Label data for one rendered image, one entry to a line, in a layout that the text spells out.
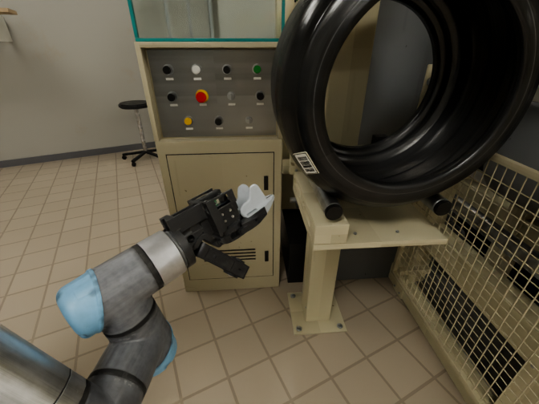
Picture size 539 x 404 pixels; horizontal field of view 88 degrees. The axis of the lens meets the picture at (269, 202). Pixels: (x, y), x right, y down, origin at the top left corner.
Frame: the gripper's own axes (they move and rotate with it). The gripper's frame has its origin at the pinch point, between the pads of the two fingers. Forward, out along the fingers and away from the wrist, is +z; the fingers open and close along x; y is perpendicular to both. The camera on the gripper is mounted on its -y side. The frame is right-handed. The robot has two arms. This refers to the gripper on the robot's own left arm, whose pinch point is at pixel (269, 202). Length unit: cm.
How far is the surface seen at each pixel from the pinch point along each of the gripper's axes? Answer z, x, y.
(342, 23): 18.6, -12.2, 25.4
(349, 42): 54, 8, 25
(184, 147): 21, 75, 12
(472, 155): 39.4, -23.1, -7.8
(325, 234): 14.8, 2.8, -17.2
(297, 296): 43, 66, -87
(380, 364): 40, 19, -105
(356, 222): 29.7, 3.9, -22.4
